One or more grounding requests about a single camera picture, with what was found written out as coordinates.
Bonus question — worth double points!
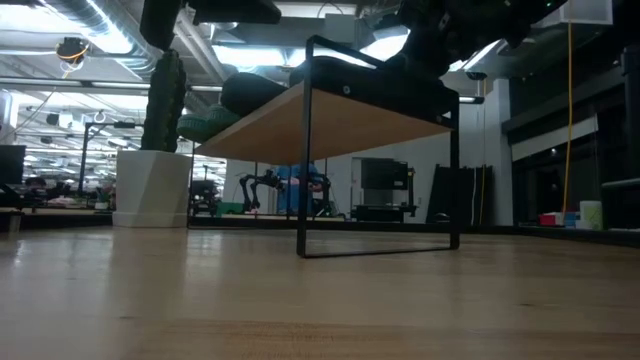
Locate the green box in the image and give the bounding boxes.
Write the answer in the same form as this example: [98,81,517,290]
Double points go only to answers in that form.
[215,200,247,218]

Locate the black screen on cart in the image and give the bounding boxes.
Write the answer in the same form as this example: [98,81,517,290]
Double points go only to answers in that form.
[351,156,419,224]

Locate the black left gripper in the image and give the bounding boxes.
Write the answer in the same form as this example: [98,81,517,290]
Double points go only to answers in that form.
[139,0,283,52]

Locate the wooden shelf black metal frame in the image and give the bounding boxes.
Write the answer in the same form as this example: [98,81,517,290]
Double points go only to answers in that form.
[191,34,463,260]

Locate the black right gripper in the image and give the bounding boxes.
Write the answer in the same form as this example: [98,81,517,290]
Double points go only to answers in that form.
[397,0,507,82]

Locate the black metal rig frame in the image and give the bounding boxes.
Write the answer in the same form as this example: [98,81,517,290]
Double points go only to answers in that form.
[0,44,640,249]

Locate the white green container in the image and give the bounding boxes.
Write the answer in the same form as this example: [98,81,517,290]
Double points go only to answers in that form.
[578,199,605,232]

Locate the dark computer monitor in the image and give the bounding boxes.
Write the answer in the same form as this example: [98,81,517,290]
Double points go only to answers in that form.
[0,144,28,187]

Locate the person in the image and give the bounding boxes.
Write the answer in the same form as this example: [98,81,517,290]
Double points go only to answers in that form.
[276,163,324,217]
[23,175,49,198]

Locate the white hexagonal plant pot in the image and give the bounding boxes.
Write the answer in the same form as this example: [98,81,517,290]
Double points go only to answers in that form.
[111,148,195,230]

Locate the yellow hanging strap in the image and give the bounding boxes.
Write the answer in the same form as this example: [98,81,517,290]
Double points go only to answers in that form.
[561,23,575,217]

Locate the black hanging dome camera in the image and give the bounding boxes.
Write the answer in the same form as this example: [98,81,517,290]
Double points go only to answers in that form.
[55,35,92,66]

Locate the black leaning panels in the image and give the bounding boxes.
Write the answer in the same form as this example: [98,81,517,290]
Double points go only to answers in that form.
[428,164,494,227]

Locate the red box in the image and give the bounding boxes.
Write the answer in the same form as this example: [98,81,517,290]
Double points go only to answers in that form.
[537,211,565,228]

